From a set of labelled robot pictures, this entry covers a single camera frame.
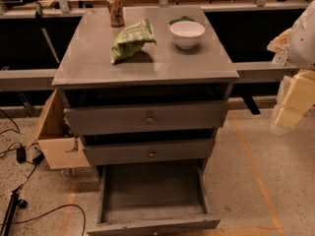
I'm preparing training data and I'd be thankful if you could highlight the grey middle drawer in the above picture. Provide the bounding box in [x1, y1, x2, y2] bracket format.
[84, 139, 215, 165]

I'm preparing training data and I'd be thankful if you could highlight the grey top drawer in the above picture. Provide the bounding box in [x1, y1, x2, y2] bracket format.
[64, 101, 228, 136]

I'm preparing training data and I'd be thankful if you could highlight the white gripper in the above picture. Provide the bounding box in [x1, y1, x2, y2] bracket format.
[267, 29, 315, 135]

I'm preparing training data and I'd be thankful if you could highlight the green jalapeno chip bag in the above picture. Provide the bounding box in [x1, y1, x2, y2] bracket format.
[111, 19, 157, 64]

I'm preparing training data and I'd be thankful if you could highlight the white ceramic bowl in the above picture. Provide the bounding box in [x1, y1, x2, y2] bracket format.
[170, 21, 205, 49]

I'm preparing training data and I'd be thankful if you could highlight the open cardboard box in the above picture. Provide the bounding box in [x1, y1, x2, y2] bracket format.
[26, 90, 89, 169]

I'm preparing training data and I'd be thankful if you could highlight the clear sanitizer bottle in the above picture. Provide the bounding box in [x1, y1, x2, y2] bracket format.
[272, 51, 287, 66]

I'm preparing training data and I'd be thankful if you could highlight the green item behind bowl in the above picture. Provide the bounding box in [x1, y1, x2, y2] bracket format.
[168, 16, 195, 26]

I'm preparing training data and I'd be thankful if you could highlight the black stand on floor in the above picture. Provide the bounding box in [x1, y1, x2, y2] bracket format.
[0, 192, 28, 236]

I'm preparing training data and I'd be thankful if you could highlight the black power adapter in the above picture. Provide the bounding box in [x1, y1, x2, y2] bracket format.
[16, 147, 26, 163]

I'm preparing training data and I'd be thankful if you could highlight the grey drawer cabinet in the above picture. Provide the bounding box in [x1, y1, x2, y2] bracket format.
[51, 6, 240, 236]

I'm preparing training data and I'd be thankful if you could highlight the grey open bottom drawer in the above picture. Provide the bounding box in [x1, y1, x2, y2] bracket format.
[87, 159, 220, 236]

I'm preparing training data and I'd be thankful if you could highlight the gold soda can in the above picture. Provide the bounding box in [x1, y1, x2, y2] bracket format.
[106, 0, 125, 27]

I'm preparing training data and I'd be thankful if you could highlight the black floor cable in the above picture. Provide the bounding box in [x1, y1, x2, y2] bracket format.
[0, 108, 87, 236]

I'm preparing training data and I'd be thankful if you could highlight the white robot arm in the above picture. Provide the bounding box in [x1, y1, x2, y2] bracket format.
[267, 1, 315, 135]

